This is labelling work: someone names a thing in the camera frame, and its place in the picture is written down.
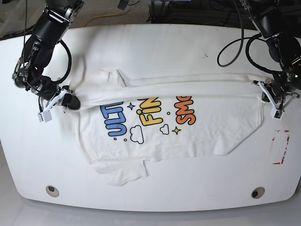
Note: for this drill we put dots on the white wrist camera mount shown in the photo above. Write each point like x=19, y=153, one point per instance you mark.
x=277, y=110
x=50, y=106

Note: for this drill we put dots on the red tape rectangle marker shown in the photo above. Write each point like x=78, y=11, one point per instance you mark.
x=278, y=147

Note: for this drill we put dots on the right table cable grommet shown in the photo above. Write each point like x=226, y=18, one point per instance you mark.
x=258, y=192

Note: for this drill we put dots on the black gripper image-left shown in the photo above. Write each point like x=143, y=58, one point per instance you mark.
x=45, y=88

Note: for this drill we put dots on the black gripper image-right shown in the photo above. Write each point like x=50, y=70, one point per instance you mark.
x=283, y=85

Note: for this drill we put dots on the left table cable grommet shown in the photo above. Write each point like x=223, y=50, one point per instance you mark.
x=52, y=191

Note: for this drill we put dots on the table cable grommet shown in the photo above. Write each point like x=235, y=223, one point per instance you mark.
x=258, y=192
x=52, y=191

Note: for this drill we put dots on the white printed T-shirt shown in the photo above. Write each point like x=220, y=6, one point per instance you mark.
x=123, y=123

